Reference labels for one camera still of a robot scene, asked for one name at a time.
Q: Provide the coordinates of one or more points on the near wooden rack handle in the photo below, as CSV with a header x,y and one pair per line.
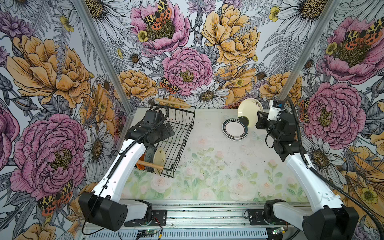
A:
x,y
150,165

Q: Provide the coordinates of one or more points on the green circuit board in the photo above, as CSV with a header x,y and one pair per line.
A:
x,y
146,234

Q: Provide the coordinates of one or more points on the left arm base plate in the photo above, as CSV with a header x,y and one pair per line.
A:
x,y
159,218

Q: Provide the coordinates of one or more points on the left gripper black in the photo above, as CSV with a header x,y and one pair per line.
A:
x,y
164,128

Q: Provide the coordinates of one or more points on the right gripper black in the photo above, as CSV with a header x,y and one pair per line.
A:
x,y
262,118

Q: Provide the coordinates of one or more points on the teal patterned plate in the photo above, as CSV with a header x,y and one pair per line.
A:
x,y
150,154

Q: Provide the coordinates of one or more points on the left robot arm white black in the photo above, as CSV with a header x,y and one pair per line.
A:
x,y
102,205

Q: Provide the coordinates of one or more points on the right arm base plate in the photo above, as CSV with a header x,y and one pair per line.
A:
x,y
256,218

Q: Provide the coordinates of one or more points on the wooden rack handle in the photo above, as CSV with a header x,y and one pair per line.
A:
x,y
150,165
173,103

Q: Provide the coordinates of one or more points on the cream plate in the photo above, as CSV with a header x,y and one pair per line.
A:
x,y
159,160

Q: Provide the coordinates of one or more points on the black wire dish rack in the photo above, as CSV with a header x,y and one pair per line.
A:
x,y
182,121

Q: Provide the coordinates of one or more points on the white plate red green band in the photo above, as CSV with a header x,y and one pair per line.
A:
x,y
234,130

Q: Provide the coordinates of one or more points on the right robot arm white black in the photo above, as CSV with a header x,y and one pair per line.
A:
x,y
329,218

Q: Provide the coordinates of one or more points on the far wooden rack handle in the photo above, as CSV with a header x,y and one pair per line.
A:
x,y
173,103

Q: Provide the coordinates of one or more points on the beige plate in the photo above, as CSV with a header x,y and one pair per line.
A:
x,y
249,109

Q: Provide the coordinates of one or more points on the white vented cable duct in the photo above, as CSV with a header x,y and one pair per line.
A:
x,y
188,234

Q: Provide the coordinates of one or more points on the aluminium rail frame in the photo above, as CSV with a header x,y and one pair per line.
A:
x,y
206,215

